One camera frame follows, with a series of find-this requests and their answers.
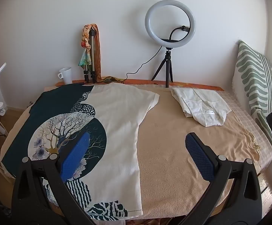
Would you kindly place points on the beige blanket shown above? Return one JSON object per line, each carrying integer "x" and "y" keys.
{"x": 173, "y": 157}

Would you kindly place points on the green striped pillow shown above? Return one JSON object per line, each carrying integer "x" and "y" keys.
{"x": 251, "y": 75}

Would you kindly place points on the white folded shirt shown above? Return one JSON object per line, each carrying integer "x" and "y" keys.
{"x": 197, "y": 103}

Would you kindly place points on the orange patterned scarf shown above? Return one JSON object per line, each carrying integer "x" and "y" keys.
{"x": 99, "y": 51}

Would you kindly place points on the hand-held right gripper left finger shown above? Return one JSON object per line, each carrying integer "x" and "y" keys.
{"x": 76, "y": 157}

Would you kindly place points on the beige checked cloth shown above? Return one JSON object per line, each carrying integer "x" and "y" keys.
{"x": 244, "y": 112}

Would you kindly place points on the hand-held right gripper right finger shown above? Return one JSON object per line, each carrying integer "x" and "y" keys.
{"x": 198, "y": 154}

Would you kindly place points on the colourful knotted scarf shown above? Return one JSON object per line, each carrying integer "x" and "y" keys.
{"x": 85, "y": 56}

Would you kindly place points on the silver folded tripod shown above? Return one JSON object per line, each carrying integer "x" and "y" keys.
{"x": 92, "y": 51}

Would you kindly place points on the white mug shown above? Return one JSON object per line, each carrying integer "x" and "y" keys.
{"x": 66, "y": 76}

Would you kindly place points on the cream and teal printed t-shirt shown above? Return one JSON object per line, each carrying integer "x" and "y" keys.
{"x": 117, "y": 112}

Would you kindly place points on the orange patterned tablecloth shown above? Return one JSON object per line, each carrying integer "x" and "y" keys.
{"x": 185, "y": 83}

